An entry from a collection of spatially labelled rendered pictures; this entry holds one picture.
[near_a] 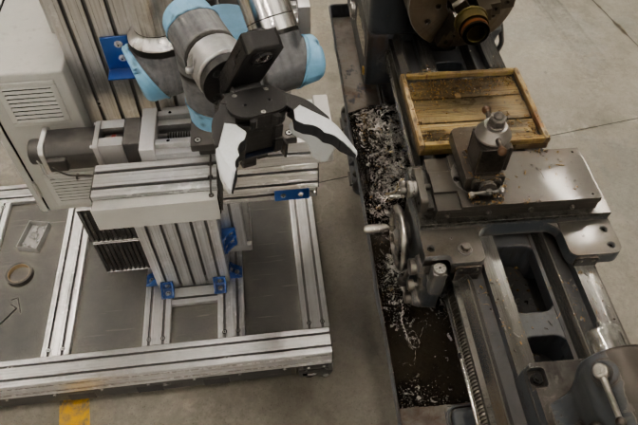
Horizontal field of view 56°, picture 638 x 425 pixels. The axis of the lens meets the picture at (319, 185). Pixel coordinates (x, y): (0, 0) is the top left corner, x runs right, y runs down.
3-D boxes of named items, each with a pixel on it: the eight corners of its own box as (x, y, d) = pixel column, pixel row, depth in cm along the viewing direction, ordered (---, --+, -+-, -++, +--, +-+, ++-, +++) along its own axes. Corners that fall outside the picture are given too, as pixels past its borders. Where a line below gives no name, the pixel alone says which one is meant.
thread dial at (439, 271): (424, 282, 145) (430, 260, 137) (439, 281, 145) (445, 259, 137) (427, 296, 142) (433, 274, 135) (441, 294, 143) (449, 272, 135)
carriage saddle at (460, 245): (402, 179, 156) (404, 164, 151) (574, 168, 158) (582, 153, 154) (424, 278, 137) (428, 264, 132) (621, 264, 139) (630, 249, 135)
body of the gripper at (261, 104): (291, 159, 74) (253, 101, 81) (298, 105, 68) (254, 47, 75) (234, 175, 71) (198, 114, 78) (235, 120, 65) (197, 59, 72)
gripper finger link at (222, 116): (245, 164, 64) (261, 114, 70) (245, 152, 63) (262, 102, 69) (202, 156, 64) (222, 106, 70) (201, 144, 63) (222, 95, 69)
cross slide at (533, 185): (407, 170, 150) (409, 157, 147) (572, 159, 152) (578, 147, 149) (421, 223, 139) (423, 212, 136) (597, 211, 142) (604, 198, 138)
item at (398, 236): (380, 232, 174) (386, 181, 156) (414, 230, 174) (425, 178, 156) (395, 315, 156) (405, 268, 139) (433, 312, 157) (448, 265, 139)
